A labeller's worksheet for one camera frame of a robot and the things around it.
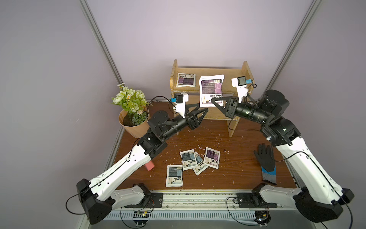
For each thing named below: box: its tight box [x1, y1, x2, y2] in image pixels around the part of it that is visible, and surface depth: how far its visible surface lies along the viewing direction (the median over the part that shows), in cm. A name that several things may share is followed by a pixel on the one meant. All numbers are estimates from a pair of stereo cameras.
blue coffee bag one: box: [179, 148, 198, 171], surface depth 87 cm
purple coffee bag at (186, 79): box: [175, 72, 196, 88], surface depth 73 cm
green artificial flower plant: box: [111, 83, 149, 125], surface depth 83 cm
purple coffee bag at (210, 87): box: [199, 74, 225, 108], surface depth 54 cm
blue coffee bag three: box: [165, 164, 183, 188], surface depth 83 cm
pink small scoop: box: [143, 160, 155, 172], surface depth 85 cm
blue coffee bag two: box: [192, 151, 209, 176], surface depth 86 cm
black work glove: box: [253, 143, 277, 186], surface depth 83 cm
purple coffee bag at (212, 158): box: [203, 146, 221, 170], surface depth 89 cm
